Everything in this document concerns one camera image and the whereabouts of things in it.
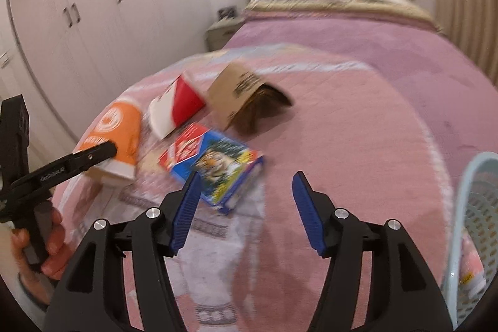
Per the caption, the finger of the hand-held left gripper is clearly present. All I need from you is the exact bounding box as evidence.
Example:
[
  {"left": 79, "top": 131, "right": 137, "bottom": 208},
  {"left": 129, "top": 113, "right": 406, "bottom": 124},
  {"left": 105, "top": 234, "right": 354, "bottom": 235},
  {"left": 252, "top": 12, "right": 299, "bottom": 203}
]
[{"left": 10, "top": 143, "right": 118, "bottom": 214}]

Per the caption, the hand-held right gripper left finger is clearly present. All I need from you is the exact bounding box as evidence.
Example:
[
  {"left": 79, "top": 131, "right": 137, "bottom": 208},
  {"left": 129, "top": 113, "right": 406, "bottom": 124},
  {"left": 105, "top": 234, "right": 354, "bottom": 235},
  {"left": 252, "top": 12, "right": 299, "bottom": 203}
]
[{"left": 47, "top": 172, "right": 203, "bottom": 332}]

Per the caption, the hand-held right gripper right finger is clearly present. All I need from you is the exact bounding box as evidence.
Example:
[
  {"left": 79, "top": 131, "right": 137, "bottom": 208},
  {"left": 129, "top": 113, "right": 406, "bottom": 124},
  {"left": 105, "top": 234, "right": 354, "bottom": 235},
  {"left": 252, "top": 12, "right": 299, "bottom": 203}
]
[{"left": 292, "top": 171, "right": 454, "bottom": 332}]

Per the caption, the blue printed snack box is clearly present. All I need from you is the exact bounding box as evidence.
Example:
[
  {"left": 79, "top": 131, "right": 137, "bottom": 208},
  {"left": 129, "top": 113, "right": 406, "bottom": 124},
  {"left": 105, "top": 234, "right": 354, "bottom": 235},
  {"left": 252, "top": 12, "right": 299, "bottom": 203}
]
[{"left": 157, "top": 122, "right": 266, "bottom": 216}]

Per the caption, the orange paper cup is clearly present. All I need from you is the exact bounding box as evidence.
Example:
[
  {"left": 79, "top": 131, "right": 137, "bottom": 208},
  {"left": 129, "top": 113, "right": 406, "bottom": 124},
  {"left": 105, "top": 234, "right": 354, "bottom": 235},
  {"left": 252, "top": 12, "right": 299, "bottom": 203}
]
[{"left": 76, "top": 99, "right": 143, "bottom": 187}]

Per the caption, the light blue plastic laundry basket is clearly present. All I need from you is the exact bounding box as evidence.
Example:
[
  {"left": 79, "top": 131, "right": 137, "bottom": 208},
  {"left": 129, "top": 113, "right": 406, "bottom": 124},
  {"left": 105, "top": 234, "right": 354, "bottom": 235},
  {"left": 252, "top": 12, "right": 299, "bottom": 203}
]
[{"left": 443, "top": 151, "right": 498, "bottom": 319}]

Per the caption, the pink plastic packet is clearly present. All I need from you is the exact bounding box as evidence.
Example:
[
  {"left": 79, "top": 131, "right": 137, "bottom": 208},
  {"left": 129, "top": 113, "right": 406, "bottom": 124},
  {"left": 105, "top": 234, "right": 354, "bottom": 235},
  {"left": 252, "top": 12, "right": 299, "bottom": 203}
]
[{"left": 458, "top": 250, "right": 488, "bottom": 298}]

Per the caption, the person's left hand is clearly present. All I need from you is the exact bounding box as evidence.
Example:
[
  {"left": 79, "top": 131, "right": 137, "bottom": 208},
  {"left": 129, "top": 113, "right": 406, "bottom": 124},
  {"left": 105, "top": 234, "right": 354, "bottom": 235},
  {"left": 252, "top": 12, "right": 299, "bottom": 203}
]
[{"left": 11, "top": 208, "right": 74, "bottom": 277}]

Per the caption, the red and white carton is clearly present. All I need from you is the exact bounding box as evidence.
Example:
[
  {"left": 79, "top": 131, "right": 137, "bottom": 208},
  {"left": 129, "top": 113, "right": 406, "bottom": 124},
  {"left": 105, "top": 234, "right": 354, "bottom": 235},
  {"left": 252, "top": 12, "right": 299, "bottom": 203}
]
[{"left": 149, "top": 73, "right": 207, "bottom": 141}]

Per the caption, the brown cardboard box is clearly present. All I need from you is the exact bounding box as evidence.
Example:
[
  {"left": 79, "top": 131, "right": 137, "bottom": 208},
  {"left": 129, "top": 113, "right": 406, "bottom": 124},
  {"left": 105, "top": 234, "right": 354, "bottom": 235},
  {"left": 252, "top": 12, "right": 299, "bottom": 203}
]
[{"left": 207, "top": 63, "right": 293, "bottom": 135}]

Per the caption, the white wardrobe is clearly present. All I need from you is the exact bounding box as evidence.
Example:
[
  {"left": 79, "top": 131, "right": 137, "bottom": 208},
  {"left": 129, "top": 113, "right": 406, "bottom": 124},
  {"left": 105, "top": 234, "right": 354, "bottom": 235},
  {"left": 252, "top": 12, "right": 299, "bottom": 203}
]
[{"left": 0, "top": 0, "right": 213, "bottom": 161}]

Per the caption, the beige nightstand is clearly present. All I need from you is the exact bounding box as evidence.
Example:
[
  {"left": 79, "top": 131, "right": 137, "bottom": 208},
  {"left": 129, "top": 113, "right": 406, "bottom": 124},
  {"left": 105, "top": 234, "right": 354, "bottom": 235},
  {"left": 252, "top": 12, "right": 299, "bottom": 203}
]
[{"left": 205, "top": 21, "right": 244, "bottom": 53}]

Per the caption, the purple bedspread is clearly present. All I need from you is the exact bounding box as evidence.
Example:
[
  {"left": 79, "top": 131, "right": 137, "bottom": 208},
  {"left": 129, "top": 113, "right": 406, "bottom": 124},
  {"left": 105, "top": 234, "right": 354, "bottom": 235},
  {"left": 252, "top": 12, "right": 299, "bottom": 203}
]
[{"left": 226, "top": 19, "right": 498, "bottom": 177}]

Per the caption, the folded beige quilt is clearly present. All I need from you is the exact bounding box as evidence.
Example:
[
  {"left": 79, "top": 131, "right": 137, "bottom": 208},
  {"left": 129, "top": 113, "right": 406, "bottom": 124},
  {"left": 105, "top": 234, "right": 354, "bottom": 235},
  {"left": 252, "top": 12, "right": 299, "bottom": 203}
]
[{"left": 243, "top": 0, "right": 444, "bottom": 34}]

